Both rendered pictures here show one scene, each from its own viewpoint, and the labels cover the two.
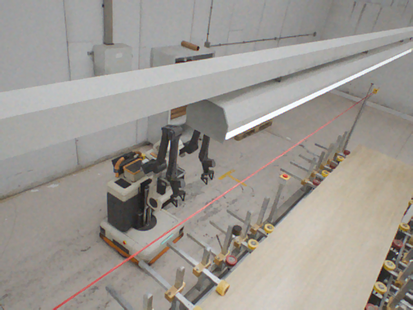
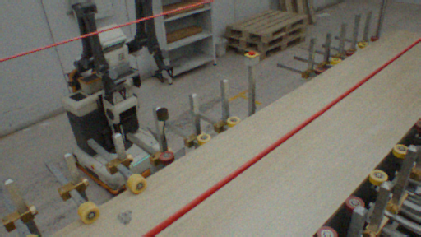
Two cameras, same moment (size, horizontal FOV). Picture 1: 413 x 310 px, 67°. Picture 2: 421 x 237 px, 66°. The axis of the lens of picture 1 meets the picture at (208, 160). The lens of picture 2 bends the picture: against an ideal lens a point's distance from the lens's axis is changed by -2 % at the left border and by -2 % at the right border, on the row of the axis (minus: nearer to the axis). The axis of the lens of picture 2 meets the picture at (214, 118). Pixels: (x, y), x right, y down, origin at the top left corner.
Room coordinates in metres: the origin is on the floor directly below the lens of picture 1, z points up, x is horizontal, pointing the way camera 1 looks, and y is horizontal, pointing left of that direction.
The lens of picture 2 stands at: (0.19, -0.90, 2.02)
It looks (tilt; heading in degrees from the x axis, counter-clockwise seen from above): 32 degrees down; 14
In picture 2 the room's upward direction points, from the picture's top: 4 degrees counter-clockwise
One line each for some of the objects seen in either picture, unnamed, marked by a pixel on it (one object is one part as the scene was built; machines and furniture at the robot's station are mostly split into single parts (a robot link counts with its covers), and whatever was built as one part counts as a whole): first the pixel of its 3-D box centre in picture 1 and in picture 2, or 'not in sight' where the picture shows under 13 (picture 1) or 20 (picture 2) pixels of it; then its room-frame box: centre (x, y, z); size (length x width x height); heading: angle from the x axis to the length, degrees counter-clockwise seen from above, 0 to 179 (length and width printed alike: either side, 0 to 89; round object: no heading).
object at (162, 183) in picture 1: (170, 177); (121, 80); (2.22, 0.31, 0.99); 0.28 x 0.16 x 0.22; 151
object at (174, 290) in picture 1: (175, 290); (73, 188); (1.17, 0.06, 0.95); 0.14 x 0.06 x 0.05; 146
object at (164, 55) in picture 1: (179, 99); (179, 19); (4.61, 0.61, 0.78); 0.90 x 0.45 x 1.55; 146
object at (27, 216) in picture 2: not in sight; (20, 217); (0.96, 0.20, 0.95); 0.14 x 0.06 x 0.05; 146
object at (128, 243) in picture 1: (142, 229); (121, 154); (2.36, 0.56, 0.16); 0.67 x 0.64 x 0.25; 61
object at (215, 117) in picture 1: (360, 61); not in sight; (1.63, -0.65, 2.34); 2.40 x 0.12 x 0.08; 146
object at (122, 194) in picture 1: (137, 194); (104, 112); (2.41, 0.64, 0.59); 0.55 x 0.34 x 0.83; 151
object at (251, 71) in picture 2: (276, 203); (252, 94); (2.23, -0.67, 0.93); 0.05 x 0.05 x 0.45; 56
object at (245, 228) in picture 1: (244, 233); (196, 128); (1.80, -0.38, 0.90); 0.04 x 0.04 x 0.48; 56
